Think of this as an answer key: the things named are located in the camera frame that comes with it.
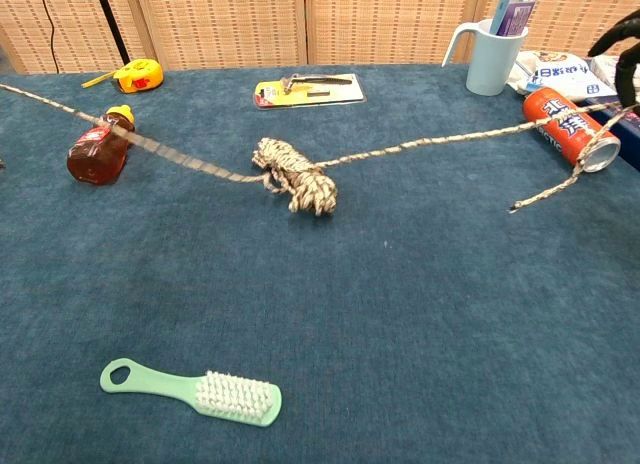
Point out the blue carpet table cover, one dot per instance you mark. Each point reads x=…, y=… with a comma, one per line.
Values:
x=450, y=334

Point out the purple toothpaste tube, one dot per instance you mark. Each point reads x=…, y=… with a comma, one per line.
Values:
x=519, y=19

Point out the honey bottle yellow cap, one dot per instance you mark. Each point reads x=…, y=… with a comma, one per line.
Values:
x=95, y=164

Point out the black stand pole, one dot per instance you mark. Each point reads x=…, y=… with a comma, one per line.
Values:
x=112, y=24

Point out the white blue snack bag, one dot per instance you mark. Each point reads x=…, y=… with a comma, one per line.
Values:
x=560, y=74

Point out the dark blue long box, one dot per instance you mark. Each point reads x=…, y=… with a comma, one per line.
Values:
x=625, y=134

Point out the yellow tape measure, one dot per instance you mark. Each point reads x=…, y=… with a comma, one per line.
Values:
x=140, y=76

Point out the bamboo folding screen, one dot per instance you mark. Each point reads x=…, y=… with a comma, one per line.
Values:
x=225, y=24

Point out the mint green scrub brush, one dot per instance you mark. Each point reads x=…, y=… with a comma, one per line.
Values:
x=235, y=399

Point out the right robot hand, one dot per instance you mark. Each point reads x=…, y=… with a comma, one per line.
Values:
x=627, y=69

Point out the white milk carton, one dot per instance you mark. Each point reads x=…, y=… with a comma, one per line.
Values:
x=605, y=66

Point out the razor in blister pack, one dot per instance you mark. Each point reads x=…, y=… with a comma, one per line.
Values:
x=310, y=91

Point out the orange soda can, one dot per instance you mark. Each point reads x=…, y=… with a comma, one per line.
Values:
x=555, y=119

